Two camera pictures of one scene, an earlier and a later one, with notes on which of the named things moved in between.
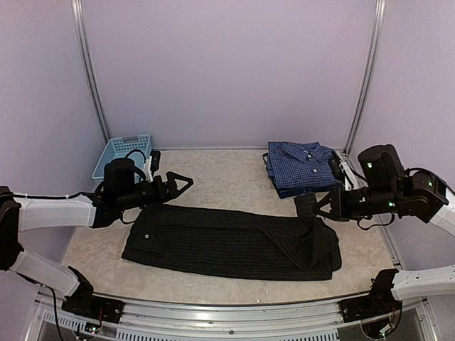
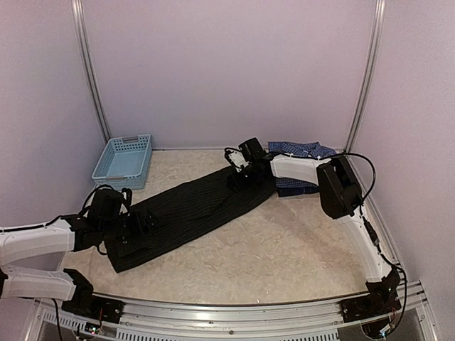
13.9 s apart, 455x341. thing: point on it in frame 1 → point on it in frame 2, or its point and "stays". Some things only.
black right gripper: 340,211 → 237,183
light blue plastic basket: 121,148 stays
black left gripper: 161,195 → 138,229
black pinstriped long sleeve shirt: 297,247 → 185,210
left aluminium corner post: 84,45 stays
